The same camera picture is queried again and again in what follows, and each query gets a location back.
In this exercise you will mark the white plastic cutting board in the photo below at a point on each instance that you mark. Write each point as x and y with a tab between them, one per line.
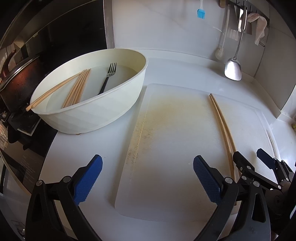
158	182

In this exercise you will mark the white oval basin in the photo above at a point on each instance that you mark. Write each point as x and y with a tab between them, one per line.
93	111

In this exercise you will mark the wooden chopstick in basin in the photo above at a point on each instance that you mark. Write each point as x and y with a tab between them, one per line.
69	97
50	91
76	90
81	89
84	85

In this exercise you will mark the blue silicone brush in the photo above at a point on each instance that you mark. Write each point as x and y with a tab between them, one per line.
201	11

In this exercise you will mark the steel spatula hanging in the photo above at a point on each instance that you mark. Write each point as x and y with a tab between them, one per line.
232	68

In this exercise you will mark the black induction cooktop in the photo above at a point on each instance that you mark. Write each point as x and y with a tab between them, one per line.
25	142

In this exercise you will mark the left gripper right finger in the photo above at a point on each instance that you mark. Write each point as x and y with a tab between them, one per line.
252	220

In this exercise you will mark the glass pot lid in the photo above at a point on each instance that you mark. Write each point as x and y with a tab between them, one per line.
7	75

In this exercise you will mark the white rag hanging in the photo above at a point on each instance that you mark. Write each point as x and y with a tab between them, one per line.
260	26

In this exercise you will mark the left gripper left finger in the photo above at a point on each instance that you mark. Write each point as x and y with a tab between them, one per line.
43	221

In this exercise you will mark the steel fork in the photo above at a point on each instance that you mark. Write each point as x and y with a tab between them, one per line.
110	73

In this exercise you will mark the dark brown cooking pot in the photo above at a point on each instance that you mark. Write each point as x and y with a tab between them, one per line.
19	90

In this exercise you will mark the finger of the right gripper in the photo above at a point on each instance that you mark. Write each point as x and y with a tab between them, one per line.
280	168
248	171

